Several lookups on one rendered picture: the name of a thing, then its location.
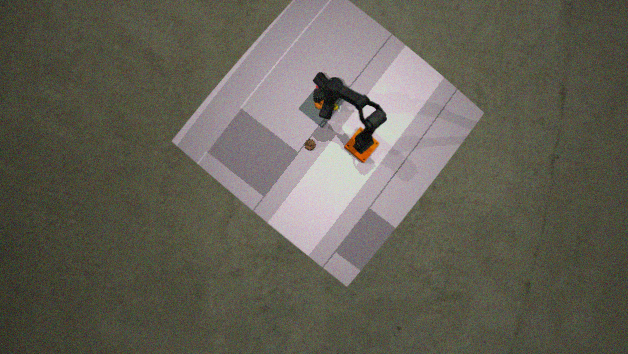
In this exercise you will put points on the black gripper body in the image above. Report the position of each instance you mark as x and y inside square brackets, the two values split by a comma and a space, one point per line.
[327, 113]

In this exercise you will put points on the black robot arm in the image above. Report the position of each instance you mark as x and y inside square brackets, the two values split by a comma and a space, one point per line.
[333, 89]

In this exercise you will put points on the tan gear with dark brown hub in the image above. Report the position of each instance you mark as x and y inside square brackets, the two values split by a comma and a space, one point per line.
[310, 144]

